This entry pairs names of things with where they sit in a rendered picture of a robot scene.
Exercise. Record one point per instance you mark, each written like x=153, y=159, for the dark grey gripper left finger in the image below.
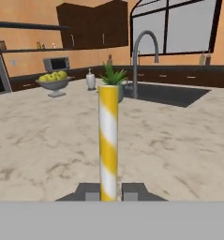
x=88, y=189

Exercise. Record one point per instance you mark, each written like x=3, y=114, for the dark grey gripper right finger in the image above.
x=133, y=188

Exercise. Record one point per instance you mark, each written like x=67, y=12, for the yellow and white striped straw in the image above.
x=108, y=143

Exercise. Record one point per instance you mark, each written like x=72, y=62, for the dark sink basin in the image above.
x=171, y=93

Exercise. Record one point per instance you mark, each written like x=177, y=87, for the white soap dispenser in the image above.
x=91, y=80

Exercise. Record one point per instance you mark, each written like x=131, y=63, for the grey bowl of yellow fruit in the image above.
x=55, y=82

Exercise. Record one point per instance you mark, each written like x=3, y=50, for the green potted plant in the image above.
x=114, y=77

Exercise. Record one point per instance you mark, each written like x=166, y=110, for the dark brown base cupboards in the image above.
x=166, y=76

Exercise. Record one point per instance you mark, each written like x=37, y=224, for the silver microwave oven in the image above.
x=56, y=63

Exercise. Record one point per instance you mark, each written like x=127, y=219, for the brown bottle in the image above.
x=110, y=59

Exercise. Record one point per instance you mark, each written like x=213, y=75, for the grey arched tap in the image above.
x=136, y=56

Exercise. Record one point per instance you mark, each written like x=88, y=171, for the pale bottle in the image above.
x=202, y=58

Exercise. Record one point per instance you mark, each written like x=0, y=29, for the dark bottle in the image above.
x=208, y=58

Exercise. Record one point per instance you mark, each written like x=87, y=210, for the dark framed window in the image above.
x=176, y=26

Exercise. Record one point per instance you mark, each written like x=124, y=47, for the dark wall shelf with jars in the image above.
x=29, y=49

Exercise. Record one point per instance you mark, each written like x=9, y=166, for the dark brown wall cupboards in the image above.
x=93, y=26

